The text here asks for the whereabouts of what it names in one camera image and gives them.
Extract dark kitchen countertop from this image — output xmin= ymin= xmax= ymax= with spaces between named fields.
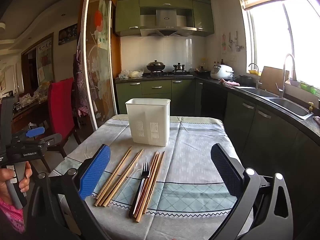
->
xmin=115 ymin=74 xmax=320 ymax=140

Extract tall steel faucet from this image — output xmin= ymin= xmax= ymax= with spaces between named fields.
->
xmin=279 ymin=54 xmax=297 ymax=98

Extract red chair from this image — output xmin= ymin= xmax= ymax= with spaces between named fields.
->
xmin=37 ymin=77 xmax=82 ymax=173

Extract cluttered wooden dining table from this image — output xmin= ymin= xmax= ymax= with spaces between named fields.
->
xmin=11 ymin=82 xmax=50 ymax=120

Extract short steel faucet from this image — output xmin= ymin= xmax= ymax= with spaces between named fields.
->
xmin=248 ymin=63 xmax=260 ymax=89

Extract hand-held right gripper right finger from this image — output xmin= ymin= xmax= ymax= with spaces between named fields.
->
xmin=209 ymin=143 xmax=294 ymax=240

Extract white wall calendar poster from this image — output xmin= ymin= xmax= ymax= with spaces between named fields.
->
xmin=37 ymin=41 xmax=54 ymax=80

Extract white plastic utensil holder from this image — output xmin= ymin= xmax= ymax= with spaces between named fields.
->
xmin=125 ymin=98 xmax=171 ymax=147

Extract white plastic bags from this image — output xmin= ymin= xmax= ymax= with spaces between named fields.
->
xmin=118 ymin=69 xmax=144 ymax=79

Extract green lower kitchen cabinets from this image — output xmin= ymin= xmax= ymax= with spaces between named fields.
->
xmin=115 ymin=79 xmax=197 ymax=117

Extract dark lower side cabinets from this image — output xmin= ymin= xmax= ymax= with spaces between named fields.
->
xmin=195 ymin=80 xmax=320 ymax=240

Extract pink cloth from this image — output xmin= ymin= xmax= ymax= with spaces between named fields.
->
xmin=219 ymin=78 xmax=239 ymax=87

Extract black pot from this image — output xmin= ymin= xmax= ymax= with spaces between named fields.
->
xmin=237 ymin=74 xmax=253 ymax=85

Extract small dark pot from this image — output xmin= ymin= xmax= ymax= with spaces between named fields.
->
xmin=195 ymin=66 xmax=212 ymax=77

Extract green upper kitchen cabinets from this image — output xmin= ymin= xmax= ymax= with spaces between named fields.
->
xmin=114 ymin=0 xmax=216 ymax=37

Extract checked hanging apron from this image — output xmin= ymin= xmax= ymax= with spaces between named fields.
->
xmin=72 ymin=34 xmax=97 ymax=117

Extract person's left forearm pink sleeve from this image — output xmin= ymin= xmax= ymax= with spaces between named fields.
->
xmin=0 ymin=197 xmax=26 ymax=233

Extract black fork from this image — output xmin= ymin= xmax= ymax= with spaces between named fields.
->
xmin=128 ymin=162 xmax=151 ymax=218

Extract white rice cooker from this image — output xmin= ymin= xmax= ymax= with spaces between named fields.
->
xmin=210 ymin=64 xmax=234 ymax=80

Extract green kitchen cabinets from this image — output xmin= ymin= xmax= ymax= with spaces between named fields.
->
xmin=115 ymin=79 xmax=197 ymax=117
xmin=114 ymin=0 xmax=216 ymax=37

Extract kitchen window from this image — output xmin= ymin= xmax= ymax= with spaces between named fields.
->
xmin=241 ymin=0 xmax=320 ymax=88

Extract wooden cutting board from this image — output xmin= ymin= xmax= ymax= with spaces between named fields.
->
xmin=260 ymin=66 xmax=290 ymax=95

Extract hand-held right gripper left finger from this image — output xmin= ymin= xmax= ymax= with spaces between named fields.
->
xmin=26 ymin=144 xmax=112 ymax=240

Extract black gas stove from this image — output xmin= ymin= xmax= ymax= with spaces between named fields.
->
xmin=142 ymin=71 xmax=194 ymax=77

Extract hanging wall utensils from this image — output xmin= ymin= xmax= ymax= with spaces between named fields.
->
xmin=221 ymin=31 xmax=244 ymax=54

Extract pale checked tablecloth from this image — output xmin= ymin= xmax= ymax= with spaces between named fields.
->
xmin=49 ymin=114 xmax=250 ymax=240

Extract person's left hand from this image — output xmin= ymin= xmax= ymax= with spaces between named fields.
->
xmin=0 ymin=161 xmax=32 ymax=205

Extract steel range hood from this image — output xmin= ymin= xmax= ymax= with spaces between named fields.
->
xmin=139 ymin=7 xmax=197 ymax=37

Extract black wok with lid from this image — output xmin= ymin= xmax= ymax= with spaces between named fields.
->
xmin=146 ymin=60 xmax=166 ymax=72

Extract flower glass sliding door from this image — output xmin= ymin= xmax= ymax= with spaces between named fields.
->
xmin=81 ymin=0 xmax=118 ymax=130

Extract dark wall poster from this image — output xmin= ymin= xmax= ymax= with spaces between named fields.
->
xmin=58 ymin=24 xmax=78 ymax=45

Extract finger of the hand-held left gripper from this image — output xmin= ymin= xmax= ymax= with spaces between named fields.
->
xmin=36 ymin=133 xmax=63 ymax=151
xmin=21 ymin=127 xmax=46 ymax=138

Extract steel double sink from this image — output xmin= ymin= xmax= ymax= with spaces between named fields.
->
xmin=236 ymin=86 xmax=314 ymax=120

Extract green windowsill containers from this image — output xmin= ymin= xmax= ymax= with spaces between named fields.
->
xmin=290 ymin=79 xmax=318 ymax=94

